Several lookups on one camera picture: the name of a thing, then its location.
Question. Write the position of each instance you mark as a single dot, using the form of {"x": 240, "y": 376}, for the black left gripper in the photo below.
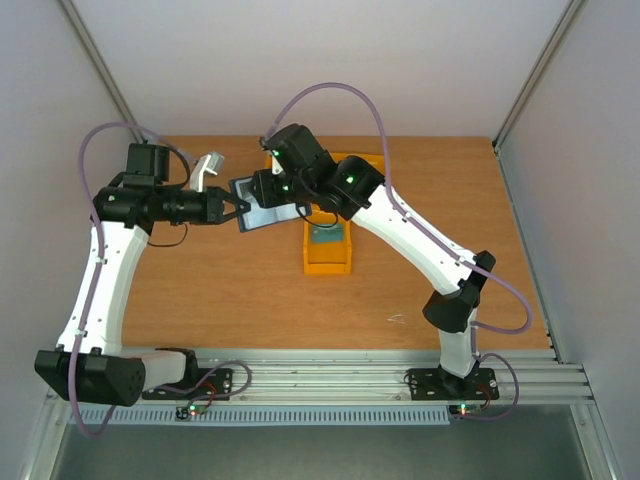
{"x": 214, "y": 205}

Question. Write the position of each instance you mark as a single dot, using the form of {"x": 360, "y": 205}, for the left controller board with LEDs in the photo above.
{"x": 188, "y": 413}

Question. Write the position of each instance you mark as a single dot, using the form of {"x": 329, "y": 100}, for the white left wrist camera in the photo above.
{"x": 208, "y": 165}

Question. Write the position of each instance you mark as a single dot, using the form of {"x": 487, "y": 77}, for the aluminium rail frame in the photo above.
{"x": 375, "y": 377}

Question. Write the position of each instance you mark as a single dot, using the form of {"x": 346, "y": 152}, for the teal credit card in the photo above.
{"x": 325, "y": 234}

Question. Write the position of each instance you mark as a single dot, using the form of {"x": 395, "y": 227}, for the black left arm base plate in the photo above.
{"x": 219, "y": 382}

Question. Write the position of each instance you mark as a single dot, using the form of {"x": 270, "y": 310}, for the controller board with leds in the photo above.
{"x": 188, "y": 413}
{"x": 465, "y": 409}

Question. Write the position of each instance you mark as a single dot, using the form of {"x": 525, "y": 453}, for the blue card holder wallet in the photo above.
{"x": 258, "y": 217}

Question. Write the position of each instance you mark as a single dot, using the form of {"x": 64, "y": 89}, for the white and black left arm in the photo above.
{"x": 86, "y": 364}

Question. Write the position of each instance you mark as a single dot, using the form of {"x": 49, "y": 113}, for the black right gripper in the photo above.
{"x": 258, "y": 189}

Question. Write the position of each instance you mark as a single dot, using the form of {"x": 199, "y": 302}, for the right controller board with LEDs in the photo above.
{"x": 465, "y": 409}

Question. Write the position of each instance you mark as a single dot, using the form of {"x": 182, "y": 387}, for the grey slotted cable duct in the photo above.
{"x": 279, "y": 415}

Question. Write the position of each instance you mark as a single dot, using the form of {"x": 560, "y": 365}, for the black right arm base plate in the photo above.
{"x": 425, "y": 385}

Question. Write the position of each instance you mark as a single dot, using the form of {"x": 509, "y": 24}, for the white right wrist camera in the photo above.
{"x": 276, "y": 167}

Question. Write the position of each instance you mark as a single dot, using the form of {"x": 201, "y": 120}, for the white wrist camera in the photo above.
{"x": 208, "y": 165}
{"x": 276, "y": 167}

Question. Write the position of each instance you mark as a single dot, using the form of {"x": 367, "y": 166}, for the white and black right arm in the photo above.
{"x": 353, "y": 189}

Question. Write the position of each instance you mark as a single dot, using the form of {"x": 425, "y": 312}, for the orange bin front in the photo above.
{"x": 326, "y": 259}

